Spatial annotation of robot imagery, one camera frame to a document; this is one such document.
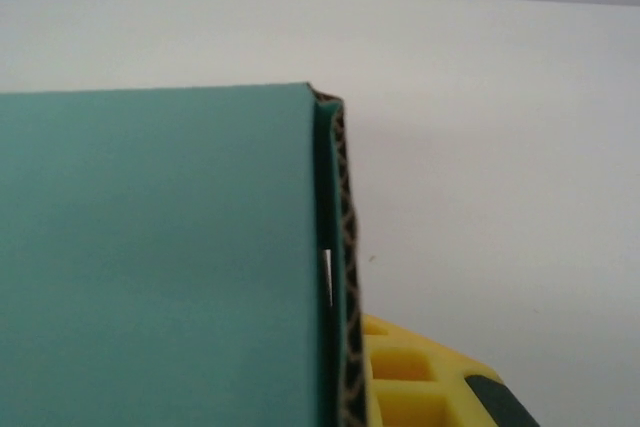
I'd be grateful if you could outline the teal cloth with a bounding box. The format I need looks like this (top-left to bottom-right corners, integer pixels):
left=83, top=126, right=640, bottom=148
left=0, top=80, right=377, bottom=427

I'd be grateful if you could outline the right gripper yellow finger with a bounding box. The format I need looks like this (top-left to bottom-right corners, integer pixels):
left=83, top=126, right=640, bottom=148
left=360, top=313, right=542, bottom=427

